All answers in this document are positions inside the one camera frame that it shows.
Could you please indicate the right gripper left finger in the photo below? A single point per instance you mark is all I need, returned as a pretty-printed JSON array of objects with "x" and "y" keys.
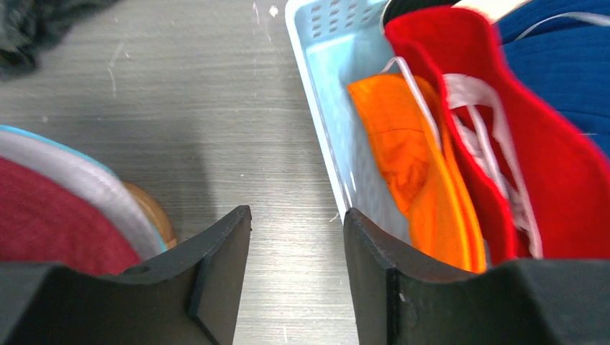
[{"x": 187, "y": 295}]

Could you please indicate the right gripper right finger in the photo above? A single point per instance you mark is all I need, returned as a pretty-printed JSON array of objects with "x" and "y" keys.
[{"x": 402, "y": 296}]

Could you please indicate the wooden hat stand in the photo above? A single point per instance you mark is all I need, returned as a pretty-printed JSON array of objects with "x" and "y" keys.
[{"x": 155, "y": 214}]

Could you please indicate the dark red bucket hat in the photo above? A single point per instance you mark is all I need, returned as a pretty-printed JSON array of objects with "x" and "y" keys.
[{"x": 43, "y": 222}]

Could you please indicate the orange bucket hat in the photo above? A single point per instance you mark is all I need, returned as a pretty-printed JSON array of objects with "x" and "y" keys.
[{"x": 423, "y": 179}]

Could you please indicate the bright red bucket hat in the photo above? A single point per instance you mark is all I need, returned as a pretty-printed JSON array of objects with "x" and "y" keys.
[{"x": 539, "y": 187}]

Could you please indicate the grey bucket hat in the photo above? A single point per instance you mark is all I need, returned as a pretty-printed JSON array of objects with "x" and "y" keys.
[{"x": 95, "y": 185}]

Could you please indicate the turquoise bucket hat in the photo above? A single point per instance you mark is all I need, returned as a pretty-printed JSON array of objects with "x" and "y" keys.
[{"x": 71, "y": 152}]

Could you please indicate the blue bucket hat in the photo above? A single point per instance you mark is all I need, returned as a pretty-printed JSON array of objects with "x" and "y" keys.
[{"x": 560, "y": 50}]

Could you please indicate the light blue plastic basket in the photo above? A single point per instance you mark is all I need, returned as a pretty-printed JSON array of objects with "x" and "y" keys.
[{"x": 336, "y": 43}]

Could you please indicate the black floral plush blanket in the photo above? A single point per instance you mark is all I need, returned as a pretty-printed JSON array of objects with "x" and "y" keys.
[{"x": 30, "y": 26}]

